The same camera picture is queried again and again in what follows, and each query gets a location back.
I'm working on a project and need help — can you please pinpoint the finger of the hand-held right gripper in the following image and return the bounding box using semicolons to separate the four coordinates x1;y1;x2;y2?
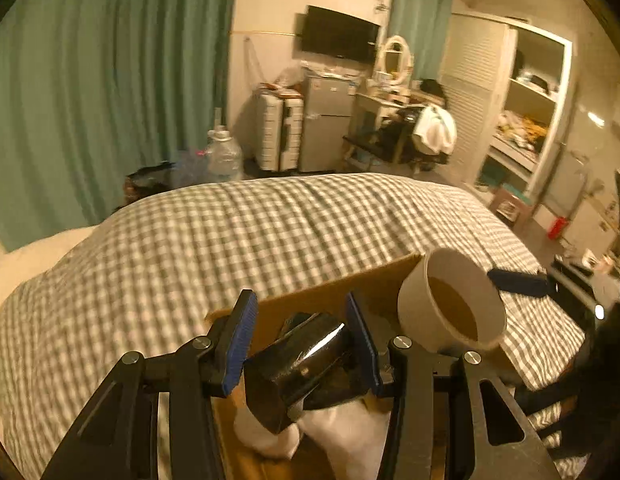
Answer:
486;267;559;302

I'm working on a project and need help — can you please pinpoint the shiny black box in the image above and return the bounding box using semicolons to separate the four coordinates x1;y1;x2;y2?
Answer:
243;312;372;436

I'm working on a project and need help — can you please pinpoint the white dressing table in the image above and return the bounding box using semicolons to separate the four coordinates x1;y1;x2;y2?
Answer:
351;86;417;137

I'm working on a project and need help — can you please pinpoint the silver small fridge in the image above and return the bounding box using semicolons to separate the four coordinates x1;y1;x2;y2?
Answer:
299;72;359;174

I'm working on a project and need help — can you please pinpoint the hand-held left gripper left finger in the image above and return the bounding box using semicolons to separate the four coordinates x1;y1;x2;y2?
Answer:
40;289;259;480

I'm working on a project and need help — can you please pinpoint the chair with clothes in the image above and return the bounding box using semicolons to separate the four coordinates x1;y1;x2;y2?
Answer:
377;104;458;167

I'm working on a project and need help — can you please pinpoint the black bag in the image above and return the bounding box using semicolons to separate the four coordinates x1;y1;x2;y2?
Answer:
416;78;449;109

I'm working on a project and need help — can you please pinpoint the white pillow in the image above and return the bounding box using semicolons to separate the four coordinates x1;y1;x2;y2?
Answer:
0;226;98;321

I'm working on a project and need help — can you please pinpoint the white garment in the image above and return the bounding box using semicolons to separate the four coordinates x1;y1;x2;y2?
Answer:
413;104;458;155

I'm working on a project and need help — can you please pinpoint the white open wardrobe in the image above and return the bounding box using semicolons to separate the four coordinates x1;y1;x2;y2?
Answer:
439;12;575;207

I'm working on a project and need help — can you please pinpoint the pink floor box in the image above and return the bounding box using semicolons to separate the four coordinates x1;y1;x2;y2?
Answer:
489;187;535;227

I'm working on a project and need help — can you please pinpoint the brown cardboard box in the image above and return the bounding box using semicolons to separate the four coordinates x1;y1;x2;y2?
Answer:
205;252;525;480

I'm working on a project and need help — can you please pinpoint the dark bag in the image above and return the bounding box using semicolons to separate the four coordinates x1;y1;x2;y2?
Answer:
123;162;180;207

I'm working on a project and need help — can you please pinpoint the white paper cup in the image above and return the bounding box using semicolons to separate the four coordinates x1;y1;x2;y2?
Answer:
397;247;508;357

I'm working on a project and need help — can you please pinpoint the white suitcase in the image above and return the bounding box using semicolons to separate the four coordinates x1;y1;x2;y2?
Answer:
254;91;306;172

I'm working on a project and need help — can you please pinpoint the clear plastic bag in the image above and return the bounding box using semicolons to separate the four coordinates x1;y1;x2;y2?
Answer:
174;147;212;190

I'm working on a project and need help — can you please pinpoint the wide green curtain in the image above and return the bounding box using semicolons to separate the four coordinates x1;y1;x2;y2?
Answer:
0;0;241;253

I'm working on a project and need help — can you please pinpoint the checkered blanket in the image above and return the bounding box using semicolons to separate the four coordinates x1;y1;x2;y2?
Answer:
0;172;591;480

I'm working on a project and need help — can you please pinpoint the black wall television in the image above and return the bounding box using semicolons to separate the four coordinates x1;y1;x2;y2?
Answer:
299;4;382;64

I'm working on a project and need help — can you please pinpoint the white cloth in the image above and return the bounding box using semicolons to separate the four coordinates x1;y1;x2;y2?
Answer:
233;399;392;480

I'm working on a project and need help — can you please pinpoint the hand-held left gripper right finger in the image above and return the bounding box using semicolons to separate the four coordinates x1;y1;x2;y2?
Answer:
345;292;562;480

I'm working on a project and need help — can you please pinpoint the narrow green curtain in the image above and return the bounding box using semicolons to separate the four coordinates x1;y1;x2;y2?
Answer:
387;0;457;87

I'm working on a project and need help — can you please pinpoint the white oval vanity mirror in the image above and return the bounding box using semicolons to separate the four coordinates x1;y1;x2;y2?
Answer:
377;34;416;89

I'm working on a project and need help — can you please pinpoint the large clear water bottle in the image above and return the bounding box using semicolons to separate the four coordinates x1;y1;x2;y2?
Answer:
205;129;244;184

